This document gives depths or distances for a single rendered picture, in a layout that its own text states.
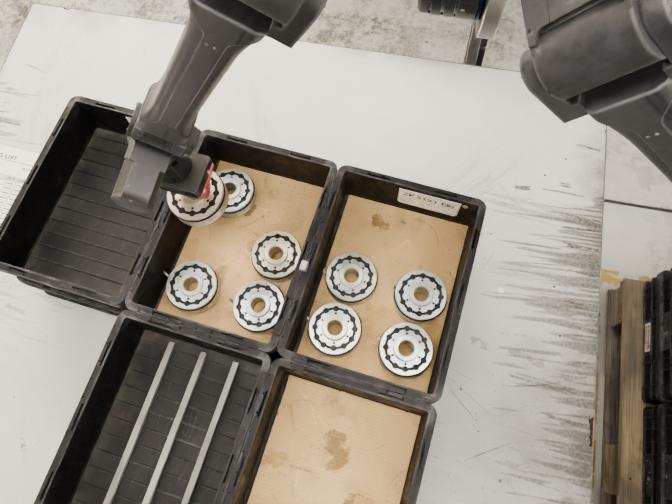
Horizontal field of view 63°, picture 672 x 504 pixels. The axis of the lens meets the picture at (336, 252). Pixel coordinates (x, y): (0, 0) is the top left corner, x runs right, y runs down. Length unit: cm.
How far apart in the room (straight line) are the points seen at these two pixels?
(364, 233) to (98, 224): 57
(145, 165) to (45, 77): 97
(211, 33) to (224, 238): 75
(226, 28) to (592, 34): 27
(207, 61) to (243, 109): 97
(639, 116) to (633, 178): 190
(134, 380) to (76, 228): 36
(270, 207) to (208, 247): 16
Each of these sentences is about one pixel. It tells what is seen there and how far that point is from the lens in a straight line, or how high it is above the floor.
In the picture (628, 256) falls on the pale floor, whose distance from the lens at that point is 224.
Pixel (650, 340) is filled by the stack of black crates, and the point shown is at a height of 20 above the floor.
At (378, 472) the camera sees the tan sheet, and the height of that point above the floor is 83.
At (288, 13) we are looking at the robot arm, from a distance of 42.
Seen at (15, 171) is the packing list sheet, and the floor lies 70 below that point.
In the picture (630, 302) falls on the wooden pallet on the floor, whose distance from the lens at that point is 202.
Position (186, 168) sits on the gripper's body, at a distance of 89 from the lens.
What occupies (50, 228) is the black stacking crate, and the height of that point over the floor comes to 83.
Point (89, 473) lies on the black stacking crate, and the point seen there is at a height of 83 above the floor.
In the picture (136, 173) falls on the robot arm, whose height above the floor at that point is 126.
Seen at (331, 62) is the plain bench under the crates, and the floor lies 70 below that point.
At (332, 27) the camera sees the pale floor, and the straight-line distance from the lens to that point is 256.
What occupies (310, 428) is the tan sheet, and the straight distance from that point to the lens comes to 107.
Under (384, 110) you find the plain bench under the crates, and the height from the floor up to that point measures 70.
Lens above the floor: 190
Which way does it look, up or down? 70 degrees down
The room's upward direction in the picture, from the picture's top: 6 degrees counter-clockwise
